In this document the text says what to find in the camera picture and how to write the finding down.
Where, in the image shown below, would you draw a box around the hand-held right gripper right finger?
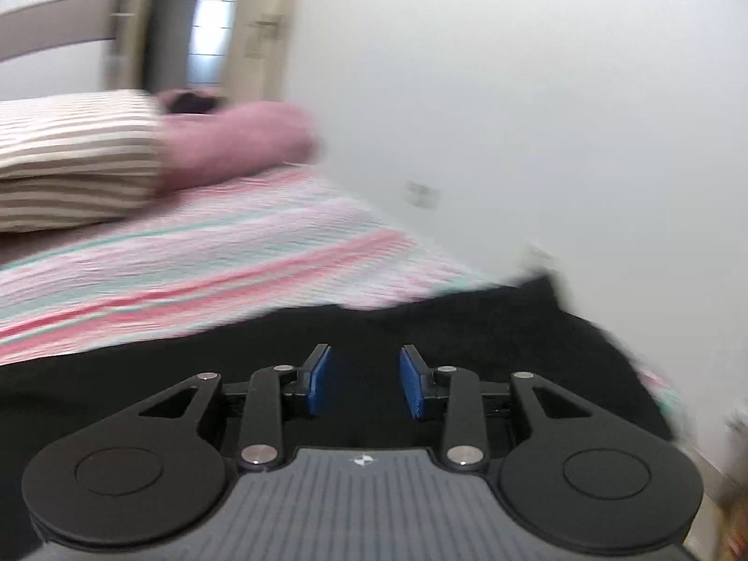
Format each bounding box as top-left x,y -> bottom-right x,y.
399,345 -> 611,474

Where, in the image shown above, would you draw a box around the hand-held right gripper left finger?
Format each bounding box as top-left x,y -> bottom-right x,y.
137,344 -> 334,474

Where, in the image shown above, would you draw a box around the black pants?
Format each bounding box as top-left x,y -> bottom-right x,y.
0,273 -> 679,561

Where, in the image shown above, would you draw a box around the striped patterned bedsheet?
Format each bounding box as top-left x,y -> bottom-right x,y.
0,166 -> 686,424

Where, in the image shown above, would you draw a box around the beige striped folded blanket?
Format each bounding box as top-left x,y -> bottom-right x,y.
0,89 -> 168,235

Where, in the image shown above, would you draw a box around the frosted glass window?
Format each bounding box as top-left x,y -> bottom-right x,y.
188,0 -> 237,86

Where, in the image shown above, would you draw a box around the pale wardrobe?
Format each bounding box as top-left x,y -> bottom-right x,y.
102,0 -> 161,94

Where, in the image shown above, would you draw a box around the grey padded headboard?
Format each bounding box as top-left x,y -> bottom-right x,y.
0,0 -> 132,65

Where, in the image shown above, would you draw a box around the white wall socket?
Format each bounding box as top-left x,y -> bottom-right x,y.
405,180 -> 440,209

